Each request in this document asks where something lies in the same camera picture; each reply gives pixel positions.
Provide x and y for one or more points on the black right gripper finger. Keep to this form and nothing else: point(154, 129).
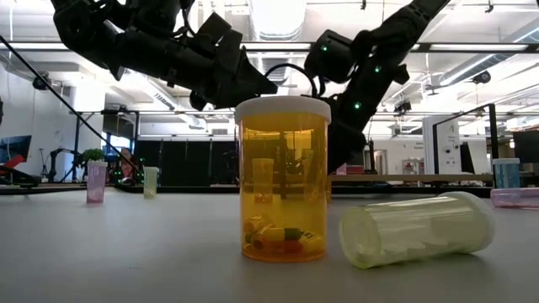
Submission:
point(355, 153)
point(338, 155)

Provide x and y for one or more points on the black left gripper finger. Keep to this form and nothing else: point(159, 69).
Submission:
point(248, 80)
point(240, 101)

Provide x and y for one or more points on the wide pale green pill bottle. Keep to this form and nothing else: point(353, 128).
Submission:
point(421, 231)

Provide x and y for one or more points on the slim pale green pill bottle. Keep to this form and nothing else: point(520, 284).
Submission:
point(151, 185)

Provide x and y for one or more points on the slim blue pill bottle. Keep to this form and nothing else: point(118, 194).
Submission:
point(506, 174)

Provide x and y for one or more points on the slim pink pill bottle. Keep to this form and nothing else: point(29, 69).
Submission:
point(516, 198)
point(96, 185)

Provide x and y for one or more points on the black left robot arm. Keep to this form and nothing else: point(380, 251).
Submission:
point(126, 46)

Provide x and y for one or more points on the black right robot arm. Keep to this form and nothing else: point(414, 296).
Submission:
point(391, 33)

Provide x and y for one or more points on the red bench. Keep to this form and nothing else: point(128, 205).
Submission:
point(357, 169)

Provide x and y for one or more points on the black ceiling spotlight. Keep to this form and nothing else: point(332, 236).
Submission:
point(41, 81)
point(402, 107)
point(482, 78)

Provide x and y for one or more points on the tall orange pill bottle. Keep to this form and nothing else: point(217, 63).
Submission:
point(286, 139)

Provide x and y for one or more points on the white pillar with sign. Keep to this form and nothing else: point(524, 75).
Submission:
point(442, 147)

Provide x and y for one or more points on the person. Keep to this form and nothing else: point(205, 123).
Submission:
point(127, 162)

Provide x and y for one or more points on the thin black slanted rod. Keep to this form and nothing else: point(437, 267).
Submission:
point(105, 141)

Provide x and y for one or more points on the leafy background plant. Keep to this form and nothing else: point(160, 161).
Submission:
point(93, 155)

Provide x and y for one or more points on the black monitor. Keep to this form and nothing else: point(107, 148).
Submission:
point(526, 147)

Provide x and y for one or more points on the computer monitor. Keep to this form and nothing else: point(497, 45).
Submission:
point(19, 145)

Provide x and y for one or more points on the silver ceiling air duct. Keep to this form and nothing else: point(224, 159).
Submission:
point(278, 19)

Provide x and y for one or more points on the black partition wall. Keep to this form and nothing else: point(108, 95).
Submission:
point(189, 164)

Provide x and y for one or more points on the black metal rig frame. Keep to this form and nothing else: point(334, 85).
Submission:
point(189, 189)

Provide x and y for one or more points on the black shelf end frame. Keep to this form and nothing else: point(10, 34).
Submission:
point(493, 147)

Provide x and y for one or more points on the black gantry frame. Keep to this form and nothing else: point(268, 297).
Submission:
point(78, 134)

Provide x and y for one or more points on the long ceiling light rail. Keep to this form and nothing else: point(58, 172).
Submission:
point(25, 46)

